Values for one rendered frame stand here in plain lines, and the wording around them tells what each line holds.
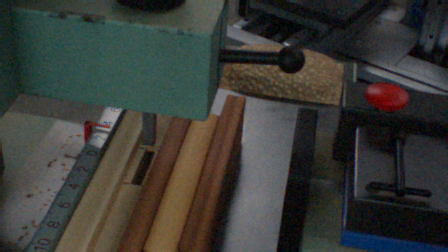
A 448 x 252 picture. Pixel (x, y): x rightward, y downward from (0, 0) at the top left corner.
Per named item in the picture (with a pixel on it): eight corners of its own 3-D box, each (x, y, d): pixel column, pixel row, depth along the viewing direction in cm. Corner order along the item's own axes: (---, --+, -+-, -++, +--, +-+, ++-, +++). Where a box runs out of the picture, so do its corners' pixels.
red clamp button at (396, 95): (407, 117, 50) (410, 104, 49) (363, 110, 50) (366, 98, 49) (405, 94, 52) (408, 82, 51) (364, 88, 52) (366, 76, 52)
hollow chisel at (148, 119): (153, 146, 56) (154, 91, 53) (142, 145, 56) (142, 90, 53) (156, 140, 57) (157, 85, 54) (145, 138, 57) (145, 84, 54)
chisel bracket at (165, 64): (206, 141, 51) (213, 33, 46) (17, 112, 52) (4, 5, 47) (224, 88, 57) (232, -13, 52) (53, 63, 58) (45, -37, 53)
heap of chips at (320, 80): (340, 106, 72) (345, 82, 70) (216, 88, 73) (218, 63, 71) (343, 64, 78) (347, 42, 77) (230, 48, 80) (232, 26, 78)
